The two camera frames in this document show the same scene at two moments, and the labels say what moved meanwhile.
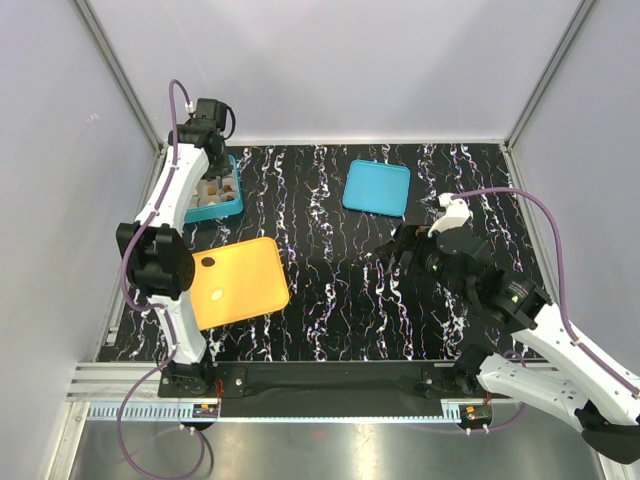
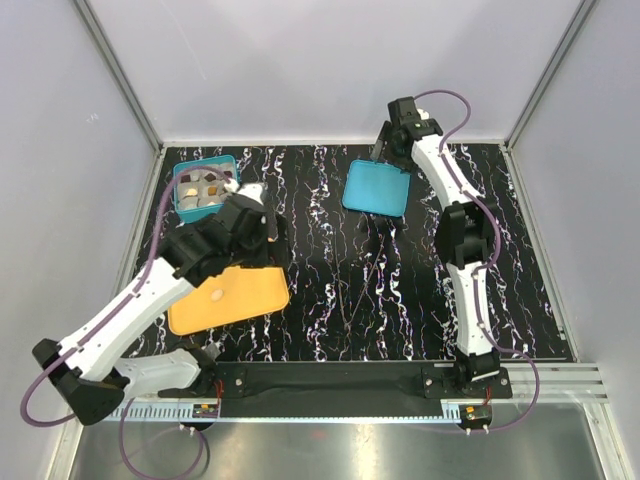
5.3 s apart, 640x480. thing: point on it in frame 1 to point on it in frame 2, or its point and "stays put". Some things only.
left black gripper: [221, 168] to [263, 257]
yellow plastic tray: [238, 282] stays put
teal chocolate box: [216, 197] stays put
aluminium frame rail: [121, 76] stays put
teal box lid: [377, 187] stays put
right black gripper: [407, 237] to [383, 135]
